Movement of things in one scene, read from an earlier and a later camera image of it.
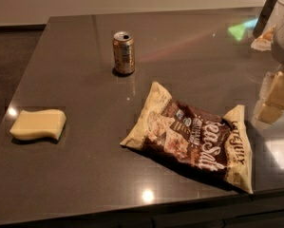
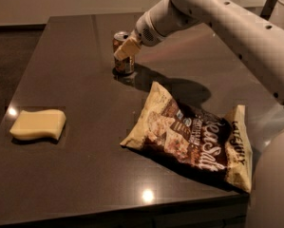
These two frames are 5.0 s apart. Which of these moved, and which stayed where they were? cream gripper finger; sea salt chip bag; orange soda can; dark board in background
Moved: cream gripper finger
Stayed: dark board in background; orange soda can; sea salt chip bag
